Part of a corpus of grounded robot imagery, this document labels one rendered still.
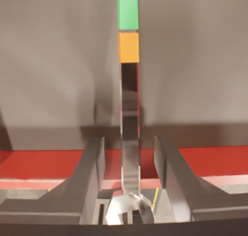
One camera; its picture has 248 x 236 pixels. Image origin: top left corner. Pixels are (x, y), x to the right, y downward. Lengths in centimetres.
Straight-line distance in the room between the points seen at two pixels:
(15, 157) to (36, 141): 3
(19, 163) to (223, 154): 20
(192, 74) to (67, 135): 13
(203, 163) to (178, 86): 8
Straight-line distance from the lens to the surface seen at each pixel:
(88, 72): 16
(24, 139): 21
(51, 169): 19
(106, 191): 116
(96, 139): 16
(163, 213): 195
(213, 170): 19
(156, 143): 16
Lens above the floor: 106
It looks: 64 degrees down
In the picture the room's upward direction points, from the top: 179 degrees clockwise
